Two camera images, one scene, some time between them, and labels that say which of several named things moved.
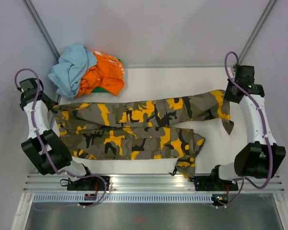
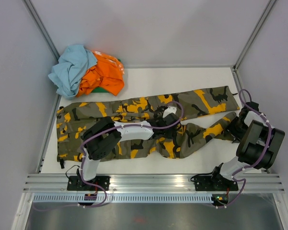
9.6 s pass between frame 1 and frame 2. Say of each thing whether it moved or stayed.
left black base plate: stayed
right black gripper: moved
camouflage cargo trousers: moved
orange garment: stayed
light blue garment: stayed
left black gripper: moved
